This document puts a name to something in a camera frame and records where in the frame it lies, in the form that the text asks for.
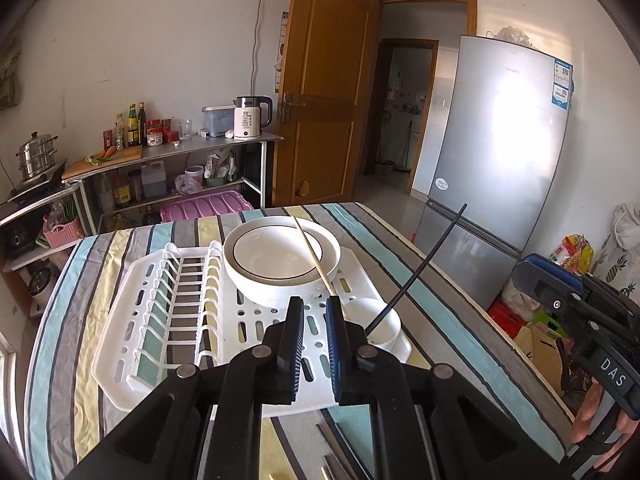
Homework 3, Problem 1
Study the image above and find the black chopstick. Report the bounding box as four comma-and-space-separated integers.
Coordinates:
364, 203, 468, 336
317, 422, 372, 480

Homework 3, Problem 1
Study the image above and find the wooden chopstick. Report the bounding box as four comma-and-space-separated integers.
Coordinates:
292, 216, 337, 297

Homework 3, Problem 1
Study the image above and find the metal kitchen shelf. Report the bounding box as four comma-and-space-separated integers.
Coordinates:
62, 132, 283, 236

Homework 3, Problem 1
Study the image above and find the person right hand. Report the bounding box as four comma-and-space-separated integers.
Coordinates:
570, 381, 640, 474

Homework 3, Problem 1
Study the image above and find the red cardboard box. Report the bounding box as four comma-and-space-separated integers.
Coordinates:
487, 300, 526, 339

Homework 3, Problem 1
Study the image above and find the white utensil cup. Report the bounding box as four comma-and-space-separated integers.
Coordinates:
344, 298, 401, 351

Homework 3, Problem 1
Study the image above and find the white plastic bag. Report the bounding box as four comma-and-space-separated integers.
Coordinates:
612, 203, 640, 252

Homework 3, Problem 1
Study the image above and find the white plastic dish rack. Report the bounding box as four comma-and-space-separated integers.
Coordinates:
92, 242, 411, 417

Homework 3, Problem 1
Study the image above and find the white ceramic bowl stack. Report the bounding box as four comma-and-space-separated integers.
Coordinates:
222, 216, 342, 309

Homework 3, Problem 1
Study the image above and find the silver refrigerator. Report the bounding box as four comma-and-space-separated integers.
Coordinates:
416, 36, 573, 308

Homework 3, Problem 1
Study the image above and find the pink plastic storage box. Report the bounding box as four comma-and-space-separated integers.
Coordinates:
160, 191, 253, 223

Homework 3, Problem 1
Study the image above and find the striped tablecloth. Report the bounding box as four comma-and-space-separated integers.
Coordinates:
25, 203, 573, 479

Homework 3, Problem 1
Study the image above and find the white oil jug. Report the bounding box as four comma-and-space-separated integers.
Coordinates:
141, 160, 167, 198

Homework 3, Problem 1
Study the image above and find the pink small basket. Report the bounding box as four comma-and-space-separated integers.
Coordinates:
43, 218, 85, 248

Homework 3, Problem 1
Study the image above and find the grey plastic container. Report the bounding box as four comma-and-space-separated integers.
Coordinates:
202, 105, 234, 138

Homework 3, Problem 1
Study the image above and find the white electric kettle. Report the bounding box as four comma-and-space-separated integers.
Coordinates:
233, 96, 272, 139

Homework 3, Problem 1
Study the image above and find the wooden cutting board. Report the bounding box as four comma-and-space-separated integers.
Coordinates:
62, 145, 142, 181

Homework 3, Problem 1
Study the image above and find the induction cooker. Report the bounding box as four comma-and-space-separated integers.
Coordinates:
8, 159, 66, 205

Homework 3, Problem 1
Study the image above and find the green label oil bottle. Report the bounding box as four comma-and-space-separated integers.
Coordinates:
127, 103, 140, 148

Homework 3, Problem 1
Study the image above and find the dark sauce bottle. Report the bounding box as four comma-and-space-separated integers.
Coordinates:
138, 102, 146, 146

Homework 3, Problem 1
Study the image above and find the steel steamer pot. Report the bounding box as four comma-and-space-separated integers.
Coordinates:
15, 131, 58, 180

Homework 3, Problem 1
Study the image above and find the wooden door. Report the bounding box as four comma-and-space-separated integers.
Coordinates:
272, 0, 381, 206

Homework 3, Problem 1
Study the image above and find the green curtain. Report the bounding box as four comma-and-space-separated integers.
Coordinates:
0, 37, 22, 110

